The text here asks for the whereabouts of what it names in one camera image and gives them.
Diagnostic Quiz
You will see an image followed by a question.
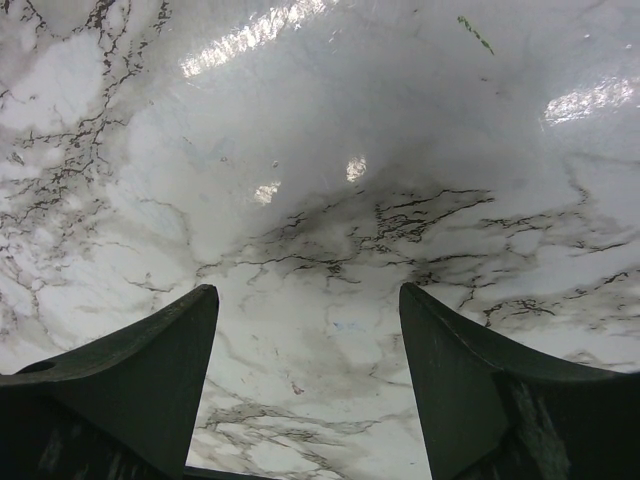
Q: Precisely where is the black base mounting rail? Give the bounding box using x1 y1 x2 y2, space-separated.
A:
183 466 272 480

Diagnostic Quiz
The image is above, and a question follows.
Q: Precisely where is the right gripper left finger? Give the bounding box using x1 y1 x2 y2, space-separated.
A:
1 285 219 479

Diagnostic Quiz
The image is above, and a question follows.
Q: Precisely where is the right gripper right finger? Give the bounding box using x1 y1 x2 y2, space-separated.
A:
399 283 639 479

